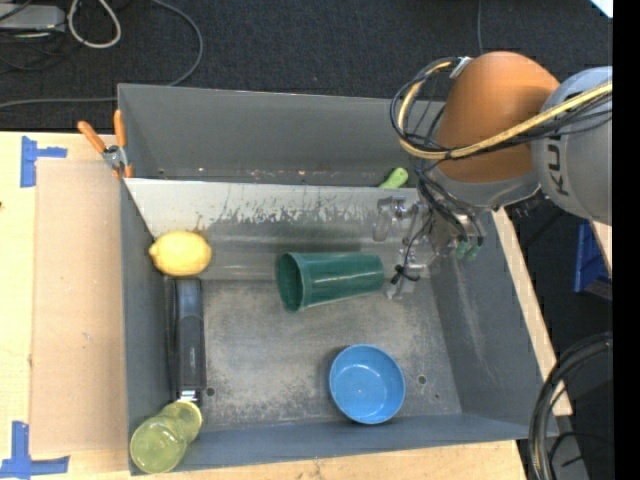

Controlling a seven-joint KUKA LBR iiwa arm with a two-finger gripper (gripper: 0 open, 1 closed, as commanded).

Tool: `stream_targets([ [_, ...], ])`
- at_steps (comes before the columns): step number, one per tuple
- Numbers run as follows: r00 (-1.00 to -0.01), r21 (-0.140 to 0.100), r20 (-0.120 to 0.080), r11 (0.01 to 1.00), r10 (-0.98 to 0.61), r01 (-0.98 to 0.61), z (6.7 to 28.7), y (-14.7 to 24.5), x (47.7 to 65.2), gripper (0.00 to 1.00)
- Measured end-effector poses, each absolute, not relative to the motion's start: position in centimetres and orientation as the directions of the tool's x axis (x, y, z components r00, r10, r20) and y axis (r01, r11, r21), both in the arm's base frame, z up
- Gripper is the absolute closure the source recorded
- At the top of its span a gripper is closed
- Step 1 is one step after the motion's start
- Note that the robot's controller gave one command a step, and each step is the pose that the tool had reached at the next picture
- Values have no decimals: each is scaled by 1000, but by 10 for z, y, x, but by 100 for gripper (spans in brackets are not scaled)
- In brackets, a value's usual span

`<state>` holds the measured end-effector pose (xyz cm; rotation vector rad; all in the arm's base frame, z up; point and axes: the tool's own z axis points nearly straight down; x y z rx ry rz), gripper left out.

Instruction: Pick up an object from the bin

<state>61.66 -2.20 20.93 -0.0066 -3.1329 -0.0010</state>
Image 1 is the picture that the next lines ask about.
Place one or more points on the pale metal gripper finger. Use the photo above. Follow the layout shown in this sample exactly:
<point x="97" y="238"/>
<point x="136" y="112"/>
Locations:
<point x="400" y="288"/>
<point x="382" y="228"/>

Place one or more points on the light green small object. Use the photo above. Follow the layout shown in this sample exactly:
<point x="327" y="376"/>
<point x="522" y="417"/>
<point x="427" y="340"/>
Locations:
<point x="395" y="178"/>

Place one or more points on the dark green plastic cup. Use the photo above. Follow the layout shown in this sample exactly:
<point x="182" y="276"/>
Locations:
<point x="335" y="278"/>

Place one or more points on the blue bowl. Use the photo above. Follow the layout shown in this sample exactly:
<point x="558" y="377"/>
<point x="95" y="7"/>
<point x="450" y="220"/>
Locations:
<point x="366" y="384"/>

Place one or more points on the grey metal bin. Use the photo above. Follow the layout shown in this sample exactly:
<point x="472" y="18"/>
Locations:
<point x="300" y="358"/>

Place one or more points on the yellow lemon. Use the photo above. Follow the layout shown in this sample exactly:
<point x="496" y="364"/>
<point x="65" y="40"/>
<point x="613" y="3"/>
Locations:
<point x="181" y="253"/>

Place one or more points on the dark grey long tool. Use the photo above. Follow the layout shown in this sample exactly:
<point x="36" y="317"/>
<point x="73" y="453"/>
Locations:
<point x="189" y="338"/>

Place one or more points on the yellow-green clear cup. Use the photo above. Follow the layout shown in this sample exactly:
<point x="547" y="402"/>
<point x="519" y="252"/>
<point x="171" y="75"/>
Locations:
<point x="157" y="445"/>

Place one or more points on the brown cardboard board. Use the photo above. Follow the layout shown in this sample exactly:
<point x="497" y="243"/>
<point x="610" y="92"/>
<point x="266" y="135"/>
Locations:
<point x="75" y="308"/>

